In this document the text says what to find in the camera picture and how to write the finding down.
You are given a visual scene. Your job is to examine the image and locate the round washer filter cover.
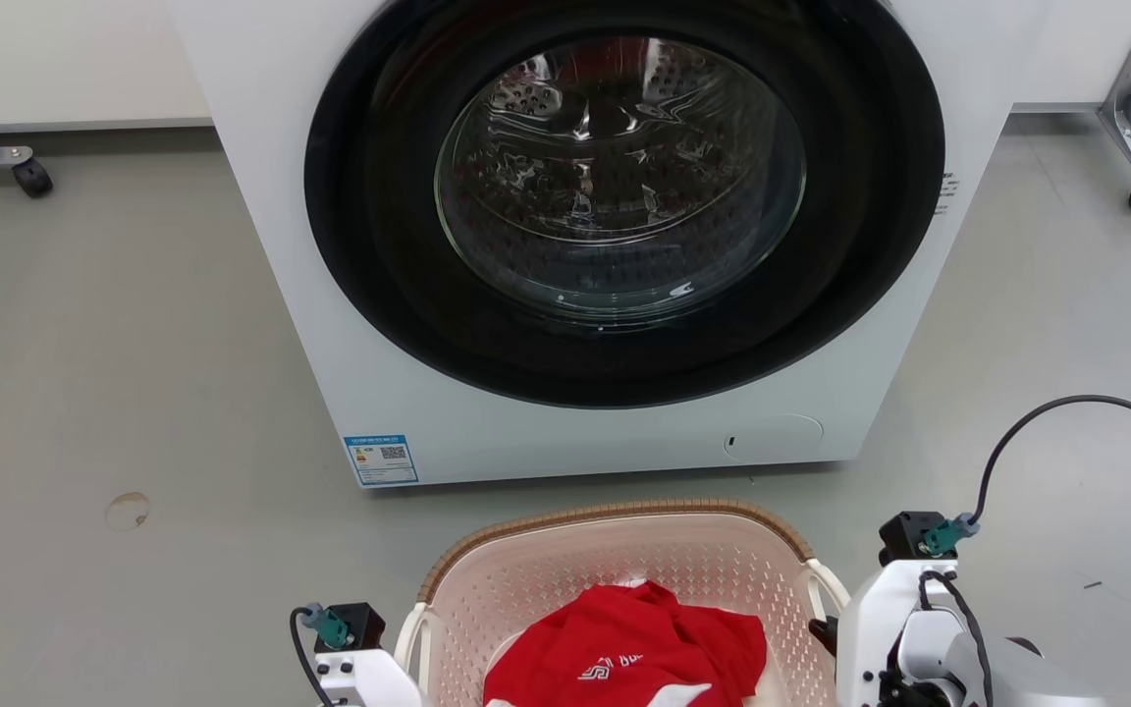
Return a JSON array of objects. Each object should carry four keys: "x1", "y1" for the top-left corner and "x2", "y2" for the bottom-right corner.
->
[{"x1": 723, "y1": 413, "x2": 826, "y2": 462}]

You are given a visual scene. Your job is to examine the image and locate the black round glass washer door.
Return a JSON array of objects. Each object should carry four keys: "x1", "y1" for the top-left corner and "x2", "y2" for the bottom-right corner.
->
[{"x1": 303, "y1": 0, "x2": 946, "y2": 409}]

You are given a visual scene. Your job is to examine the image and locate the short black right gripper cable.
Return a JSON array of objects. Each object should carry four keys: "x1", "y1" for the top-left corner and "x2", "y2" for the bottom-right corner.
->
[{"x1": 918, "y1": 571, "x2": 996, "y2": 707}]

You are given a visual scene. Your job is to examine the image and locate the red garment with white print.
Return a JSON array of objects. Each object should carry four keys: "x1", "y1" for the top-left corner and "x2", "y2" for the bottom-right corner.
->
[{"x1": 483, "y1": 580, "x2": 769, "y2": 707}]

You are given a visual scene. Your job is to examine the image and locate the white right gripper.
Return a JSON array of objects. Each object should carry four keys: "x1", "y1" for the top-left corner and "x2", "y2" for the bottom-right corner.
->
[{"x1": 808, "y1": 559, "x2": 960, "y2": 707}]

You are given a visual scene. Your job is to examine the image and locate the blue energy label sticker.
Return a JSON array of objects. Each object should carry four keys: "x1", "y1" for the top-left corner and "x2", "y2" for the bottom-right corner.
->
[{"x1": 344, "y1": 434, "x2": 420, "y2": 488}]

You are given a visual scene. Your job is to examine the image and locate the white front-load washing machine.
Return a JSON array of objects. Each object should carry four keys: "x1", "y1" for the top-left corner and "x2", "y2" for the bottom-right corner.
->
[{"x1": 165, "y1": 0, "x2": 1059, "y2": 490}]

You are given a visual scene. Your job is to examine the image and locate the long black right gripper cable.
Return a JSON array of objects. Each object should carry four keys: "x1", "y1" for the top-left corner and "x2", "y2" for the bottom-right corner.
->
[{"x1": 922, "y1": 395, "x2": 1131, "y2": 558}]

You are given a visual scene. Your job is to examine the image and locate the beige perforated plastic laundry basket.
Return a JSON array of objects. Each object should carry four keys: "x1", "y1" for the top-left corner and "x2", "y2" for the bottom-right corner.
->
[{"x1": 394, "y1": 498, "x2": 852, "y2": 707}]

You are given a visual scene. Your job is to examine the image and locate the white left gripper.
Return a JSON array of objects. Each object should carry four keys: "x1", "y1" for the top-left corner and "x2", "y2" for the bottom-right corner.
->
[{"x1": 314, "y1": 647, "x2": 427, "y2": 707}]

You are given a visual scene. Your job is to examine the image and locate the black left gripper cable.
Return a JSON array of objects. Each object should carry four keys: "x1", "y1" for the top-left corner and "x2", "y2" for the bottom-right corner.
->
[{"x1": 290, "y1": 605, "x2": 339, "y2": 707}]

